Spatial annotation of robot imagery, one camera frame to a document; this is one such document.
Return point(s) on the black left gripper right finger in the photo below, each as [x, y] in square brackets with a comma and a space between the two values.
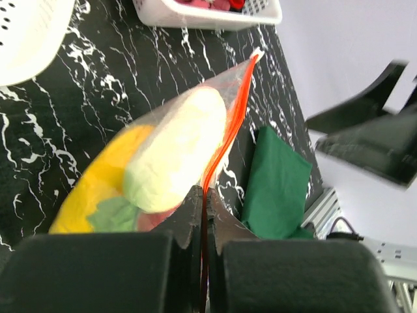
[248, 274]

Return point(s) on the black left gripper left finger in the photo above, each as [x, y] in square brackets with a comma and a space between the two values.
[155, 271]

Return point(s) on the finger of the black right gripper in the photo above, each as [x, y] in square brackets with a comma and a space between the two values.
[363, 107]
[385, 146]

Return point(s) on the clear zip top bag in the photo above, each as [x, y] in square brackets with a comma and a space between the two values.
[119, 215]

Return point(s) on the pale cream fake food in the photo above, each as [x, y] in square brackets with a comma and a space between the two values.
[173, 158]

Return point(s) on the yellow fake banana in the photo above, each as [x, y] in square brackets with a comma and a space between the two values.
[102, 180]

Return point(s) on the folded green cloth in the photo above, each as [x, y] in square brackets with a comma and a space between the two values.
[275, 197]

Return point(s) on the red cloth in basket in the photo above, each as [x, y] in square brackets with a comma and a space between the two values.
[224, 5]

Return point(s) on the white rectangular slotted basket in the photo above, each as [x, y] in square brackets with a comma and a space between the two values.
[175, 15]

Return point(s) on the white oval perforated basket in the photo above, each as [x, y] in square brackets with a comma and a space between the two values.
[31, 34]

